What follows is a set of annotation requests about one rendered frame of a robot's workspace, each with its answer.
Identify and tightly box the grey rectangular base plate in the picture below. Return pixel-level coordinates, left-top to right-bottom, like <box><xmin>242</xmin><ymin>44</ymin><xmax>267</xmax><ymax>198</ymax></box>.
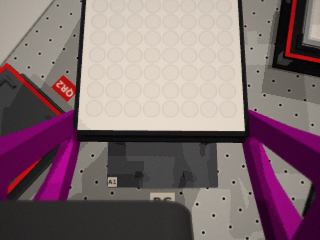
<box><xmin>0</xmin><ymin>0</ymin><xmax>320</xmax><ymax>240</ymax></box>

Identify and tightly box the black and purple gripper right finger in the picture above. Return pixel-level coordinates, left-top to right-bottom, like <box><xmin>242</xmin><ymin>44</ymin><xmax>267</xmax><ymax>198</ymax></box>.
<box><xmin>242</xmin><ymin>110</ymin><xmax>320</xmax><ymax>240</ymax></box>

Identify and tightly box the beige multi-well plate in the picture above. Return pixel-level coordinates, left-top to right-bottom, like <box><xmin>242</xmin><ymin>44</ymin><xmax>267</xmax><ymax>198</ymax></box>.
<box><xmin>73</xmin><ymin>0</ymin><xmax>250</xmax><ymax>143</ymax></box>

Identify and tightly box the white well plate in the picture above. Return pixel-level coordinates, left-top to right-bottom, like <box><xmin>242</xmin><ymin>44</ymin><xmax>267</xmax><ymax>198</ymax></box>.
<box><xmin>302</xmin><ymin>0</ymin><xmax>320</xmax><ymax>49</ymax></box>

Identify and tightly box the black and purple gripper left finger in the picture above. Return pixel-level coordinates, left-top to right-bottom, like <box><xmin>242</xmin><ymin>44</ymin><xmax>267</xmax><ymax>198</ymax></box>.
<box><xmin>0</xmin><ymin>110</ymin><xmax>80</xmax><ymax>200</ymax></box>

